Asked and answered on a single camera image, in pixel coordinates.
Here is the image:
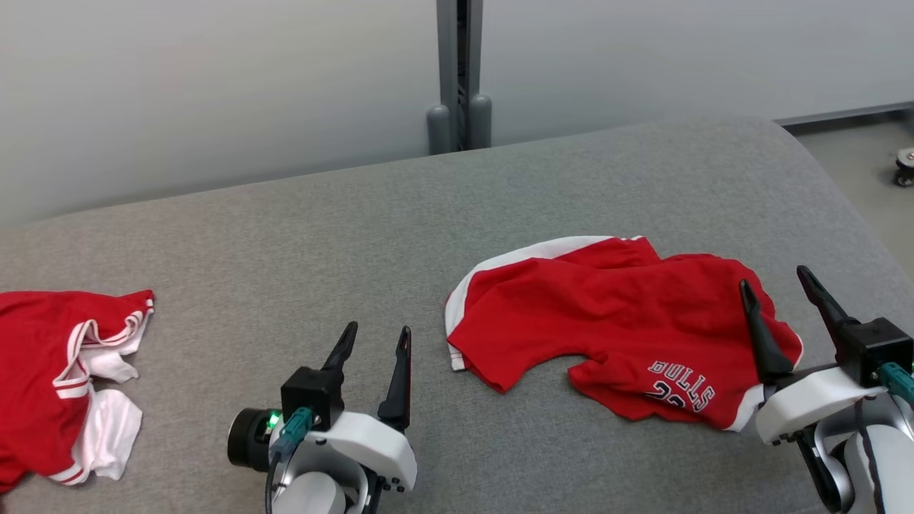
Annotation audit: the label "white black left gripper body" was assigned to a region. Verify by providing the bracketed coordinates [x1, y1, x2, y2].
[275, 410, 418, 495]

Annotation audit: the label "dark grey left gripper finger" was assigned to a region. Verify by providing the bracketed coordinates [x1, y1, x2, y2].
[321, 321, 358, 371]
[377, 326, 413, 433]

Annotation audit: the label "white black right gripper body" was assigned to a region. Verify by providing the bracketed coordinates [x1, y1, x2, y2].
[755, 364, 890, 447]

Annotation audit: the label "red white Bulls shorts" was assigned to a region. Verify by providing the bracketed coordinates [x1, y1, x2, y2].
[444, 236, 805, 433]

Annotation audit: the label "grey metal post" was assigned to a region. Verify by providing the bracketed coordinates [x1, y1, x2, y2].
[427, 0, 493, 156]

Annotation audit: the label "red white Bulls jersey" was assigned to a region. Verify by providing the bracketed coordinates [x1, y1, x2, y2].
[0, 289, 156, 495]

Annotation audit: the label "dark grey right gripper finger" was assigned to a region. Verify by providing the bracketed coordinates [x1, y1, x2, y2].
[796, 266, 861, 336]
[739, 280, 795, 386]

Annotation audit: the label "black right cable teal plug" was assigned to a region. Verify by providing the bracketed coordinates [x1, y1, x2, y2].
[853, 362, 914, 514]

